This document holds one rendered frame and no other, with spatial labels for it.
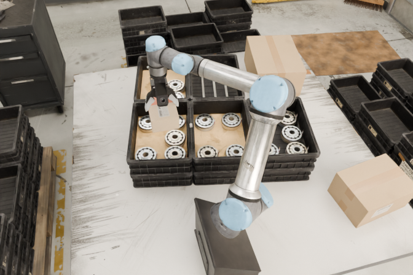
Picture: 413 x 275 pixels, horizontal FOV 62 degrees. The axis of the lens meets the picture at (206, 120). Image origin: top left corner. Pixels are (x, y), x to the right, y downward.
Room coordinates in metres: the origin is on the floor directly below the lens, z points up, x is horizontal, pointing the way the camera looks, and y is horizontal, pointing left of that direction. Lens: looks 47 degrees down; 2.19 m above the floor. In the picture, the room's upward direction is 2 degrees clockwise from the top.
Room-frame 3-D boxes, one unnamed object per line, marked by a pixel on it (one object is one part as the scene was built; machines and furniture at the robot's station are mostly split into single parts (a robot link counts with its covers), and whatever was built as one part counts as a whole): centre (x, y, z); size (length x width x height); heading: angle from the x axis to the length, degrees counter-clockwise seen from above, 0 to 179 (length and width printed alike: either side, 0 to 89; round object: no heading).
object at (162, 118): (1.08, 0.20, 1.08); 0.16 x 0.12 x 0.07; 15
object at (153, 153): (1.00, 0.29, 0.86); 0.10 x 0.10 x 0.01
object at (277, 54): (1.81, -0.42, 0.80); 0.40 x 0.30 x 0.20; 6
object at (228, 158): (1.14, -0.07, 0.92); 0.40 x 0.30 x 0.02; 5
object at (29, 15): (2.29, 1.51, 0.45); 0.60 x 0.45 x 0.90; 15
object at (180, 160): (1.12, 0.22, 0.92); 0.40 x 0.30 x 0.02; 5
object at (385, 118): (1.67, -1.31, 0.31); 0.40 x 0.30 x 0.34; 15
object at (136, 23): (2.75, 0.60, 0.37); 0.40 x 0.30 x 0.45; 105
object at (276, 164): (1.17, -0.37, 0.87); 0.40 x 0.30 x 0.11; 5
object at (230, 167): (1.14, -0.07, 0.87); 0.40 x 0.30 x 0.11; 5
